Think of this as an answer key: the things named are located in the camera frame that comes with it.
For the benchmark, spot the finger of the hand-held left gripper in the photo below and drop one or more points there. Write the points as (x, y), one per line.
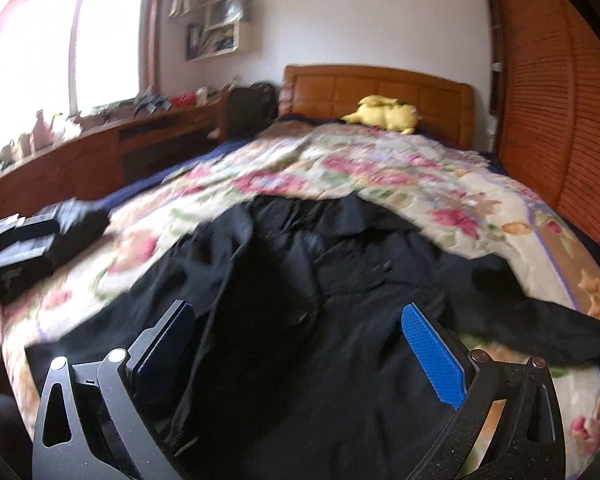
(82, 222)

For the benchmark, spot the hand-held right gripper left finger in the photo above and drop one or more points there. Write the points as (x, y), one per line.
(165, 355)

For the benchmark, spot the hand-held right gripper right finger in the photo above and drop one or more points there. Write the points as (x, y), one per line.
(430, 355)

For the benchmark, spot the black jacket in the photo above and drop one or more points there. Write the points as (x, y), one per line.
(330, 285)

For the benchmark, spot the wooden desk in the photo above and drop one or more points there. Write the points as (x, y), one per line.
(80, 160)

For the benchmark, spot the dark blue bedsheet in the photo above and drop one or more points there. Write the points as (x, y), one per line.
(145, 180)

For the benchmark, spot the row of desk ornaments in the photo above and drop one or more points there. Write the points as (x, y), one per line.
(40, 132)

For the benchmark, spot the black grey desk gadget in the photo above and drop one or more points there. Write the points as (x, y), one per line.
(152, 102)

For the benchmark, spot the red basket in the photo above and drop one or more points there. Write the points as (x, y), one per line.
(185, 99)

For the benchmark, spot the person's dark trouser leg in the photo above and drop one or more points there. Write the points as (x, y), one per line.
(5, 425)

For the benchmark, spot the wooden chair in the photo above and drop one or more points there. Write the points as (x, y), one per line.
(224, 115)

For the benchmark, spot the window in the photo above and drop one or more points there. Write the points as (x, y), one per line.
(55, 45)

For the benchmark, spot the floral blanket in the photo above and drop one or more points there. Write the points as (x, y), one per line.
(380, 175)

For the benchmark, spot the yellow plush toy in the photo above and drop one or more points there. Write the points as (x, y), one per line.
(385, 114)

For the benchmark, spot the wooden louvered wardrobe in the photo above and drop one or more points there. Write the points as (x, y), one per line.
(545, 110)

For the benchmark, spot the wooden bed headboard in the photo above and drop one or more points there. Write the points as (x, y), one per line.
(380, 82)

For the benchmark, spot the white wall shelf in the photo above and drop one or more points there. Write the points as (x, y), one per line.
(230, 35)

